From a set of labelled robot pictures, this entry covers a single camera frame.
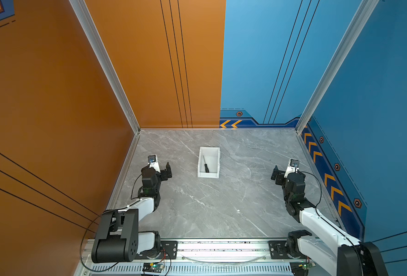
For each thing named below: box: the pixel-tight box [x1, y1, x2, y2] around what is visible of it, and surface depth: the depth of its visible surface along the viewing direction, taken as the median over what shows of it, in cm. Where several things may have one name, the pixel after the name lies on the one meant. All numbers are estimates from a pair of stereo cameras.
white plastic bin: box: [197, 146, 221, 179], surface depth 102 cm
